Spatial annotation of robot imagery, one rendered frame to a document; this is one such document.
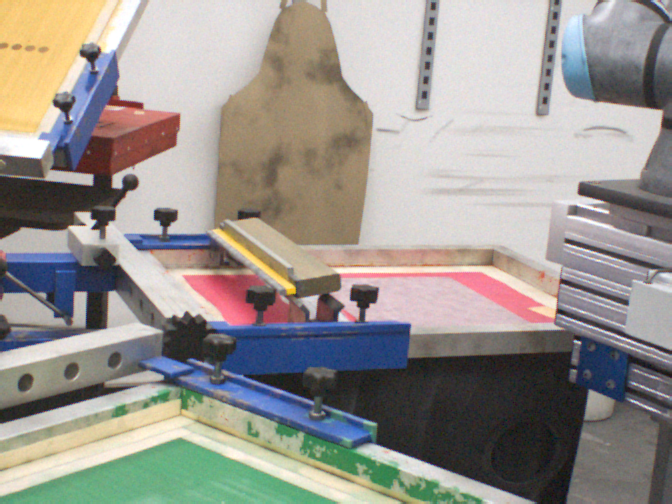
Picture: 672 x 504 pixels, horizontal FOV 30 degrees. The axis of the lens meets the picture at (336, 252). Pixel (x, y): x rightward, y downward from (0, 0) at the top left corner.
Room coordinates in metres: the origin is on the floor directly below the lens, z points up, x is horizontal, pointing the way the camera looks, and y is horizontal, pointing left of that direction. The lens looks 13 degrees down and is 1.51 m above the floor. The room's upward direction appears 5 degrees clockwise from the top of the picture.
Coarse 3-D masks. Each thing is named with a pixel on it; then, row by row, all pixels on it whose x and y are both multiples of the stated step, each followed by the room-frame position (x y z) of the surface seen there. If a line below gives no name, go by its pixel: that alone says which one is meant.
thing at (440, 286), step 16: (448, 272) 2.39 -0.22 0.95; (464, 272) 2.40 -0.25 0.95; (480, 272) 2.41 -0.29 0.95; (192, 288) 2.10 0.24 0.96; (208, 288) 2.11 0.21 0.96; (224, 288) 2.11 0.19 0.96; (240, 288) 2.12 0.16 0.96; (384, 288) 2.21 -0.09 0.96; (400, 288) 2.22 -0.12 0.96; (416, 288) 2.23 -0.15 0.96; (432, 288) 2.24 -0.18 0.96; (448, 288) 2.25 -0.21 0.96; (464, 288) 2.27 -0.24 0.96; (480, 288) 2.28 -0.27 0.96; (496, 288) 2.29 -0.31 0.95; (512, 288) 2.30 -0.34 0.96; (224, 304) 2.01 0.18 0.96; (240, 304) 2.02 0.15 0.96; (288, 304) 2.05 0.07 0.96
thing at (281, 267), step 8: (224, 224) 2.17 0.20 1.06; (232, 224) 2.14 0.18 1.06; (224, 232) 2.18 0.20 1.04; (232, 232) 2.13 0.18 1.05; (240, 232) 2.08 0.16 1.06; (240, 240) 2.09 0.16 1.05; (248, 240) 2.04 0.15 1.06; (256, 240) 2.03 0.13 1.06; (248, 248) 2.04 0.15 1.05; (256, 248) 2.00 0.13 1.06; (264, 248) 1.97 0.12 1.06; (256, 256) 2.01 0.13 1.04; (264, 256) 1.96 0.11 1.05; (272, 256) 1.93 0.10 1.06; (272, 264) 1.93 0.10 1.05; (280, 264) 1.89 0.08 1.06; (288, 264) 1.87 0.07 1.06; (280, 272) 1.89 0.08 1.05; (288, 272) 1.86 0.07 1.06; (288, 280) 1.86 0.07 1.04
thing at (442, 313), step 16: (352, 304) 2.08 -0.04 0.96; (384, 304) 2.10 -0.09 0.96; (400, 304) 2.11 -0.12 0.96; (416, 304) 2.12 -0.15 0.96; (432, 304) 2.13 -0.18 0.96; (448, 304) 2.14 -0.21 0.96; (464, 304) 2.15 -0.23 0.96; (480, 304) 2.16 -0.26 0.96; (496, 304) 2.17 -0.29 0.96; (512, 304) 2.18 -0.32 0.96; (528, 304) 2.19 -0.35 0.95; (240, 320) 1.92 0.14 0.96; (272, 320) 1.94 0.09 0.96; (352, 320) 1.98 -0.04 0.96; (368, 320) 1.99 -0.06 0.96; (384, 320) 2.00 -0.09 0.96; (400, 320) 2.00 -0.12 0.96; (416, 320) 2.01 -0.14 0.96; (432, 320) 2.02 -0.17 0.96; (448, 320) 2.03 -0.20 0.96; (464, 320) 2.04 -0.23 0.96; (480, 320) 2.05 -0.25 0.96; (496, 320) 2.06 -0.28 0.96; (512, 320) 2.07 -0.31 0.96; (528, 320) 2.08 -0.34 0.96; (544, 320) 2.09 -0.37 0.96
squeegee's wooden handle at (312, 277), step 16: (240, 224) 2.19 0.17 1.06; (256, 224) 2.18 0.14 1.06; (272, 240) 2.07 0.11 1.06; (288, 240) 2.06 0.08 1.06; (288, 256) 1.96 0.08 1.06; (304, 256) 1.96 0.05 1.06; (304, 272) 1.87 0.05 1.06; (320, 272) 1.87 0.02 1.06; (336, 272) 1.86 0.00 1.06; (304, 288) 1.84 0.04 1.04; (320, 288) 1.85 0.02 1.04; (336, 288) 1.86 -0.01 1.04
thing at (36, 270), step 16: (16, 256) 1.87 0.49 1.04; (32, 256) 1.88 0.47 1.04; (48, 256) 1.89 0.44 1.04; (64, 256) 1.90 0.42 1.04; (16, 272) 1.84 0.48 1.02; (32, 272) 1.85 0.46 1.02; (48, 272) 1.86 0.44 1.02; (80, 272) 1.88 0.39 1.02; (96, 272) 1.89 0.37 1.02; (112, 272) 1.90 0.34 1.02; (16, 288) 1.84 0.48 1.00; (32, 288) 1.85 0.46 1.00; (48, 288) 1.86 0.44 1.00; (80, 288) 1.88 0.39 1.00; (96, 288) 1.89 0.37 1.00; (112, 288) 1.90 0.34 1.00
